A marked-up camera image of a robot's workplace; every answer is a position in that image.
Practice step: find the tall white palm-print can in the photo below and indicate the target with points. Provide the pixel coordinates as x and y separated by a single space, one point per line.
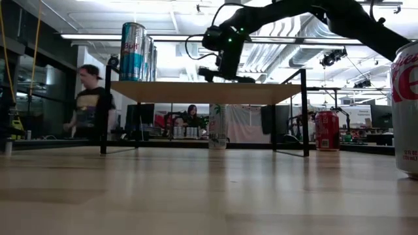
217 130

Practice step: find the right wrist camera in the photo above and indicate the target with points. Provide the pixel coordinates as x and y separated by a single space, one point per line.
212 37

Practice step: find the white cup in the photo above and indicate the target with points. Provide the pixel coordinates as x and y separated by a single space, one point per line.
8 147

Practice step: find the silver Diet Coke can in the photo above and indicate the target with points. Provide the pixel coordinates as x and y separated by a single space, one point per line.
406 130

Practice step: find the person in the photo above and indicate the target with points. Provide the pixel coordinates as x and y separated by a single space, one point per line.
86 107
192 115

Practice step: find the yellow green device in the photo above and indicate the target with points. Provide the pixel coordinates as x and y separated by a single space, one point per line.
17 128

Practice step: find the white pink hanging cloth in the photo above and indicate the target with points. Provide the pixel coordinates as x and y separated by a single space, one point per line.
248 127

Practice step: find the black metal table frame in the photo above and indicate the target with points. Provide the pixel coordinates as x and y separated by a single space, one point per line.
49 143

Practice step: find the black monitor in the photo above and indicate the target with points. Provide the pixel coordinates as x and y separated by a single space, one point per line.
381 115
140 114

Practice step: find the black hanging cloth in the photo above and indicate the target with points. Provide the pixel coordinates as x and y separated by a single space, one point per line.
267 119

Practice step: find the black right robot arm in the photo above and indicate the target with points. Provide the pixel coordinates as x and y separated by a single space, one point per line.
359 19

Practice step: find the wooden shelf black metal legs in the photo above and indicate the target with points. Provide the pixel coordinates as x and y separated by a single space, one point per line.
205 92

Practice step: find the red Coca-Cola can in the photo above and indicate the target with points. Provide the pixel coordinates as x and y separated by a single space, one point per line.
327 130

